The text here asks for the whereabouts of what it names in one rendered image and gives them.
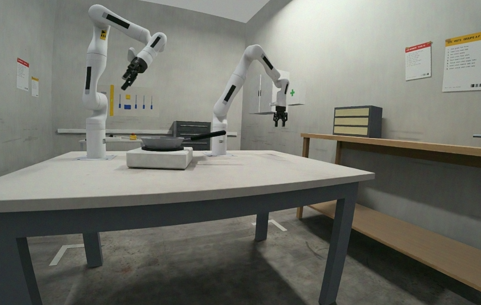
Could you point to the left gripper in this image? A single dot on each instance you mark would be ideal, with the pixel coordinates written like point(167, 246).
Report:
point(280, 115)

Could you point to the grey pan with long handle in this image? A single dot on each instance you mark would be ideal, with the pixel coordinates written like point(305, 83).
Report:
point(162, 142)

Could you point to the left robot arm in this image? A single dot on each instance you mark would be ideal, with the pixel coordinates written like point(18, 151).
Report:
point(236, 81)

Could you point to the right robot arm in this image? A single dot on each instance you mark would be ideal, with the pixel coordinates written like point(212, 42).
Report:
point(103, 19)

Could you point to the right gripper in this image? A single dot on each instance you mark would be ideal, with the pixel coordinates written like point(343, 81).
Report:
point(138, 65)

